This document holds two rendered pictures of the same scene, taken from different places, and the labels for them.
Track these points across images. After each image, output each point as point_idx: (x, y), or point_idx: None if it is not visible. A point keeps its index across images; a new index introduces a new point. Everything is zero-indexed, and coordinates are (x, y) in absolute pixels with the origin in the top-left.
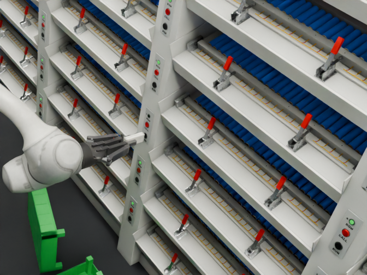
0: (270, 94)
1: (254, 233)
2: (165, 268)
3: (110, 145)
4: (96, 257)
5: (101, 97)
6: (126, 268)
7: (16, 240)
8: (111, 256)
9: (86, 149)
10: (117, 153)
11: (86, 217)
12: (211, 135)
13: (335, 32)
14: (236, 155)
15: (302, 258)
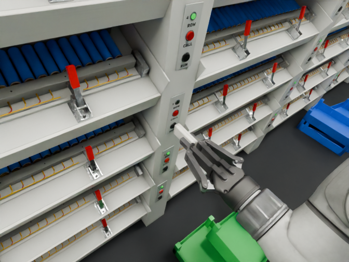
0: None
1: (254, 77)
2: (193, 175)
3: (215, 158)
4: (158, 245)
5: (45, 190)
6: (166, 217)
7: None
8: (156, 231)
9: (251, 180)
10: (226, 151)
11: (106, 261)
12: (242, 41)
13: None
14: (252, 37)
15: (273, 57)
